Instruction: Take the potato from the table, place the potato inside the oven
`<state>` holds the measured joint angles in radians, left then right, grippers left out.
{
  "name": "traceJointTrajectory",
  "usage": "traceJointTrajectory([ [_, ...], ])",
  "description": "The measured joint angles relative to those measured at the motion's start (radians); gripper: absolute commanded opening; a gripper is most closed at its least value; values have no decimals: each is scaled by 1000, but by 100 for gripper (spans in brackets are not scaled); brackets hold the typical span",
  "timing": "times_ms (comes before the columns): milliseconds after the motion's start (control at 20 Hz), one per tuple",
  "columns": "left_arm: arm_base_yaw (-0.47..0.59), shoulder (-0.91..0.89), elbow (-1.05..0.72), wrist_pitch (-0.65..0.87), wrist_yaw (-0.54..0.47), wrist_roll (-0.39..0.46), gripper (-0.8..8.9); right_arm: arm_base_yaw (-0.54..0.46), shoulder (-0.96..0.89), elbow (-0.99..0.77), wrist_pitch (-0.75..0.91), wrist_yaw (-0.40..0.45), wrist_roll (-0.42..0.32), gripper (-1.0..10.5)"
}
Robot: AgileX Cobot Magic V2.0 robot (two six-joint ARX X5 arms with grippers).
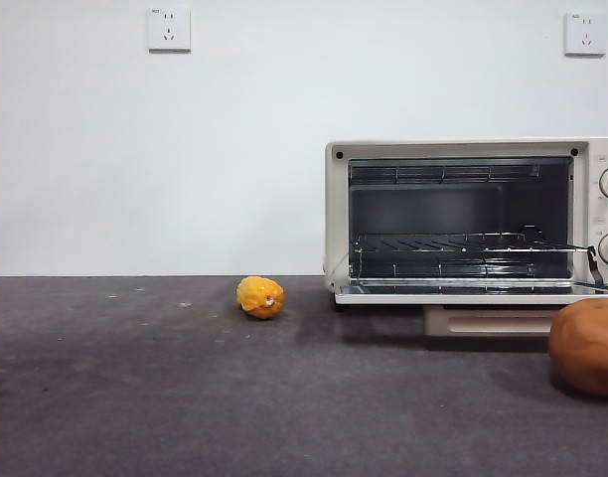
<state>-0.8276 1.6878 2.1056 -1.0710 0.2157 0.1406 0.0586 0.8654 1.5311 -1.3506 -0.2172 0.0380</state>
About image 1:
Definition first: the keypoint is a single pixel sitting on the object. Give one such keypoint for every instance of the cream Toshiba toaster oven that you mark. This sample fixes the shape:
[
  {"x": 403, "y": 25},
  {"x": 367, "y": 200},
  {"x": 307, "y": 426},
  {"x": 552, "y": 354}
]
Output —
[{"x": 336, "y": 223}]

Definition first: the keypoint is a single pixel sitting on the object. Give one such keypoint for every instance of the brown potato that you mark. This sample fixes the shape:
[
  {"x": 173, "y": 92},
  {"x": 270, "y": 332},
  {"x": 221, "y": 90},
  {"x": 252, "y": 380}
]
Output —
[{"x": 589, "y": 348}]

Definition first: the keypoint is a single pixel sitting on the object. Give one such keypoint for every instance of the yellow bumpy toy fruit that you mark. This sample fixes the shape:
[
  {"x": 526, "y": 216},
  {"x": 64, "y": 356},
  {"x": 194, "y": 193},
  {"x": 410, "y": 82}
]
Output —
[{"x": 259, "y": 298}]

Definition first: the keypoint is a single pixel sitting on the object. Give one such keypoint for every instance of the white wall socket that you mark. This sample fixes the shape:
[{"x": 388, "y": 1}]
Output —
[
  {"x": 169, "y": 29},
  {"x": 585, "y": 34}
]

